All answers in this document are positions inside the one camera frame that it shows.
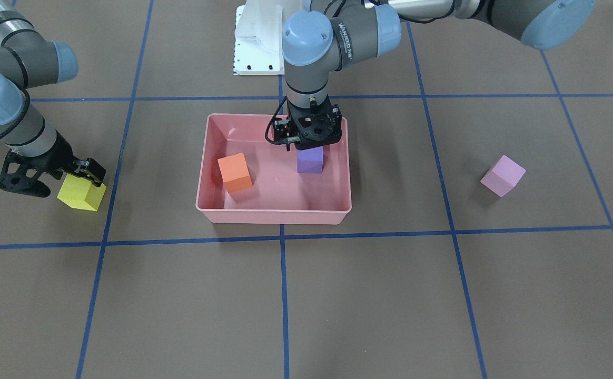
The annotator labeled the orange foam block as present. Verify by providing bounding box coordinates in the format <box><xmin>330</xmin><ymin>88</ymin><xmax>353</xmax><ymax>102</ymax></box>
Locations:
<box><xmin>217</xmin><ymin>153</ymin><xmax>253</xmax><ymax>193</ymax></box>

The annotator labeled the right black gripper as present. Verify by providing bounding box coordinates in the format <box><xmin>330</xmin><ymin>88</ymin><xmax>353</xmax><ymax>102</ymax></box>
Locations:
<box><xmin>0</xmin><ymin>134</ymin><xmax>107</xmax><ymax>197</ymax></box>

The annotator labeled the pink plastic bin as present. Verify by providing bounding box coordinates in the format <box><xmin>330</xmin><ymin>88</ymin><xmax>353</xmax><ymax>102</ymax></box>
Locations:
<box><xmin>196</xmin><ymin>113</ymin><xmax>352</xmax><ymax>225</ymax></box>

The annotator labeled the purple foam block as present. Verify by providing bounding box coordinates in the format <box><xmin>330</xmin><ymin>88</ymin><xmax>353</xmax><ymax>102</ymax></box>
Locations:
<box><xmin>297</xmin><ymin>146</ymin><xmax>325</xmax><ymax>174</ymax></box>

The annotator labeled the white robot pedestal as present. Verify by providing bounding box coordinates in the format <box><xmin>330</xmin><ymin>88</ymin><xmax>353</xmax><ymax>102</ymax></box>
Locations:
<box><xmin>233</xmin><ymin>1</ymin><xmax>284</xmax><ymax>75</ymax></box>

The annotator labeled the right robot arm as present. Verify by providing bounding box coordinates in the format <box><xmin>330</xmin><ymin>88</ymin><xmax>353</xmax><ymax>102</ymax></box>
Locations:
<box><xmin>0</xmin><ymin>1</ymin><xmax>106</xmax><ymax>197</ymax></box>

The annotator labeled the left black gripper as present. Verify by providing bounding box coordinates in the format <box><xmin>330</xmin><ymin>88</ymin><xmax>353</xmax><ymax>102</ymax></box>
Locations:
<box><xmin>272</xmin><ymin>103</ymin><xmax>343</xmax><ymax>149</ymax></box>

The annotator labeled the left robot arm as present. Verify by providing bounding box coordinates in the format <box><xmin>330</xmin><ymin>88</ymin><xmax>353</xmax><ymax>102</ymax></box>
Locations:
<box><xmin>264</xmin><ymin>1</ymin><xmax>596</xmax><ymax>151</ymax></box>

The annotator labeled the pink foam block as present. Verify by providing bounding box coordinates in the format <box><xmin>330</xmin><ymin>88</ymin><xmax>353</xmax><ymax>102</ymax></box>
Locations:
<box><xmin>480</xmin><ymin>155</ymin><xmax>527</xmax><ymax>197</ymax></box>

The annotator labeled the yellow foam block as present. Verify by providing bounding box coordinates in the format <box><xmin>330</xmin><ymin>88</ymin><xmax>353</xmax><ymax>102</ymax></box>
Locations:
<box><xmin>57</xmin><ymin>174</ymin><xmax>107</xmax><ymax>212</ymax></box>

